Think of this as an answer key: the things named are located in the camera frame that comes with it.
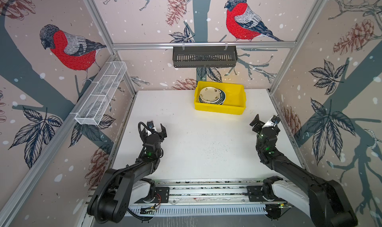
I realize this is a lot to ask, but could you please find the teal rim Hao Shi plate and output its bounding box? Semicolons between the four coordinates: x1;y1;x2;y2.
218;89;226;105

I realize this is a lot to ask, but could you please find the cream plate with characters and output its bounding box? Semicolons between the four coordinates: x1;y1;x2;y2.
199;87;221;103

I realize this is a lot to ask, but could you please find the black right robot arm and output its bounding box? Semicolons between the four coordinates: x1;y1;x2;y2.
250;115;359;227

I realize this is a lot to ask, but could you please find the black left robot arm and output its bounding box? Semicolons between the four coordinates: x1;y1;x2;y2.
87;122;167;224

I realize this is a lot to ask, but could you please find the yellow plastic bin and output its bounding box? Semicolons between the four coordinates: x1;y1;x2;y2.
194;81;246;115

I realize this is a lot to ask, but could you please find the black hanging basket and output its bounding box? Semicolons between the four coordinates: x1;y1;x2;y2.
173;46;238;68

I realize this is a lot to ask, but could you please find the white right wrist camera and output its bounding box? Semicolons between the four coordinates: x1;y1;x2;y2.
263;115;281;128

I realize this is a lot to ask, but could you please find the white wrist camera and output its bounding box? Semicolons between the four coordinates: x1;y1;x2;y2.
146;120;157;135
263;115;281;128

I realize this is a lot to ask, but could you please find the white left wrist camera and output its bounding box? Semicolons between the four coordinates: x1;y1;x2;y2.
146;120;157;135

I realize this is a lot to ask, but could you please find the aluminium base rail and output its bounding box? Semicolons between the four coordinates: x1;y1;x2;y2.
154;178;310;210

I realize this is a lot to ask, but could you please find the white wire mesh basket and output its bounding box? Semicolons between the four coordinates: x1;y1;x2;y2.
75;61;127;126

